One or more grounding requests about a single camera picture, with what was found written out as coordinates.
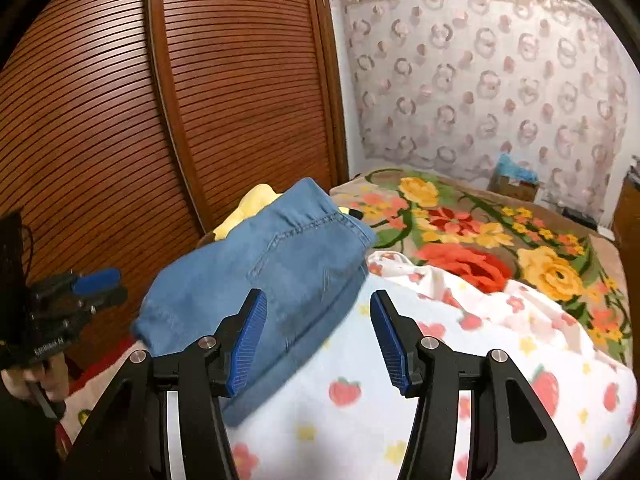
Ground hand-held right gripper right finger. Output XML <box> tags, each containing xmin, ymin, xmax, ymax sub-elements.
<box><xmin>370</xmin><ymin>289</ymin><xmax>581</xmax><ymax>480</ymax></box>

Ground person's left hand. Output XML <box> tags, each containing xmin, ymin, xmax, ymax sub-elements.
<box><xmin>0</xmin><ymin>352</ymin><xmax>70</xmax><ymax>403</ymax></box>

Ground wooden louvered wardrobe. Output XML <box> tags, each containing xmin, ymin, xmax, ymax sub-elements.
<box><xmin>0</xmin><ymin>0</ymin><xmax>351</xmax><ymax>376</ymax></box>

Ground blue denim pants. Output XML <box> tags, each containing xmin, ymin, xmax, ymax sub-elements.
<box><xmin>130</xmin><ymin>177</ymin><xmax>377</xmax><ymax>428</ymax></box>

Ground small cardboard box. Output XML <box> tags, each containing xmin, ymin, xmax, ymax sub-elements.
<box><xmin>492</xmin><ymin>172</ymin><xmax>541</xmax><ymax>204</ymax></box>

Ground white fruit print bed sheet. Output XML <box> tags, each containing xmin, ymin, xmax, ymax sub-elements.
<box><xmin>55</xmin><ymin>250</ymin><xmax>640</xmax><ymax>480</ymax></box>

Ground wooden sideboard cabinet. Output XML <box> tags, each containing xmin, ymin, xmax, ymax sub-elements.
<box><xmin>612</xmin><ymin>170</ymin><xmax>640</xmax><ymax>281</ymax></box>

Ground floral blanket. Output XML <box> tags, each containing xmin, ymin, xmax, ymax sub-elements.
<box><xmin>329</xmin><ymin>167</ymin><xmax>631</xmax><ymax>366</ymax></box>

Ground circle pattern curtain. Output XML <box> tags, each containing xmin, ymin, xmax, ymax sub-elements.
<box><xmin>327</xmin><ymin>0</ymin><xmax>631</xmax><ymax>211</ymax></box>

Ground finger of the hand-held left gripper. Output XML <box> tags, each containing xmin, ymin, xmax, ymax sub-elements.
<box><xmin>32</xmin><ymin>268</ymin><xmax>122</xmax><ymax>297</ymax></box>
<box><xmin>35</xmin><ymin>287</ymin><xmax>128</xmax><ymax>321</ymax></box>

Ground black flat device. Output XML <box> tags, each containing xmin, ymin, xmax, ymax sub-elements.
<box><xmin>560</xmin><ymin>206</ymin><xmax>598</xmax><ymax>228</ymax></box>

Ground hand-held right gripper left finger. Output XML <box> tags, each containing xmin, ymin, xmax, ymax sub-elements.
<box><xmin>62</xmin><ymin>288</ymin><xmax>268</xmax><ymax>480</ymax></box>

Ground person's left forearm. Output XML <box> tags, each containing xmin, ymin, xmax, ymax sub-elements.
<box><xmin>0</xmin><ymin>390</ymin><xmax>68</xmax><ymax>480</ymax></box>

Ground blue plastic bag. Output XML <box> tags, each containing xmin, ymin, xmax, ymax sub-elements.
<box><xmin>495</xmin><ymin>154</ymin><xmax>538</xmax><ymax>183</ymax></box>

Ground yellow plush toy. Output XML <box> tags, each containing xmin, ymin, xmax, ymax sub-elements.
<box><xmin>212</xmin><ymin>183</ymin><xmax>363</xmax><ymax>242</ymax></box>

